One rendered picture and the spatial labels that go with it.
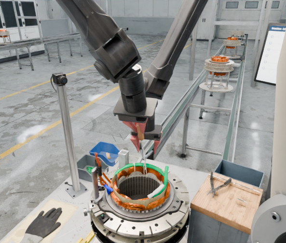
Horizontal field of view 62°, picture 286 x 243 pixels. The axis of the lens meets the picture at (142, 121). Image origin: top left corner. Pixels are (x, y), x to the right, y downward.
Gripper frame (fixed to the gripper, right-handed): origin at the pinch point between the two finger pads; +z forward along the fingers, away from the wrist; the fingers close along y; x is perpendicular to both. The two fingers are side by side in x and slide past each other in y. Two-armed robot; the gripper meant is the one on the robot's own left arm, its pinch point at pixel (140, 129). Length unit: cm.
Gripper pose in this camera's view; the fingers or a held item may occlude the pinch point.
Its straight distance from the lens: 65.8
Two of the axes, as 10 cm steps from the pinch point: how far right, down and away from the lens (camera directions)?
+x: -2.5, 7.2, -6.5
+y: -9.6, -1.0, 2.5
